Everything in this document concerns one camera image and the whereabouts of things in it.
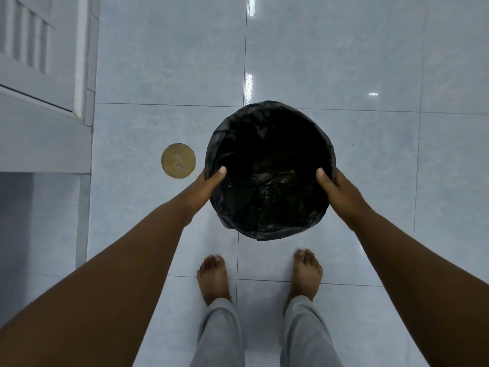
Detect person's right forearm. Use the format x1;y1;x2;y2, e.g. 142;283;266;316
351;208;489;367

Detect grey trousers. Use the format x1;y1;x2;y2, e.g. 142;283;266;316
190;295;344;367

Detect person's left forearm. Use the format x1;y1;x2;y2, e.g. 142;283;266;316
0;199;192;367

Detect black bag-lined trash bin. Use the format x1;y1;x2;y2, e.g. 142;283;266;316
205;100;337;241

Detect person's right foot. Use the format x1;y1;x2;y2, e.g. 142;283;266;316
283;249;324;314

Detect person's left hand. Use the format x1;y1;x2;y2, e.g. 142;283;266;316
178;166;227;220

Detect person's foot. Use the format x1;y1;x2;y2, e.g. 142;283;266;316
197;255;232;307
283;249;324;314

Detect white louvered door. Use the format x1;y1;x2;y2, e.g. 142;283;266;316
0;0;101;174

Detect round brass floor drain cover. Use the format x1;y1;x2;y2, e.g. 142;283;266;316
161;143;196;179

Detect person's left foot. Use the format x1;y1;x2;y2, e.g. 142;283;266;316
197;255;232;307

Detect person's right hand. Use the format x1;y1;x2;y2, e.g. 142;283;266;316
316;167;370;225

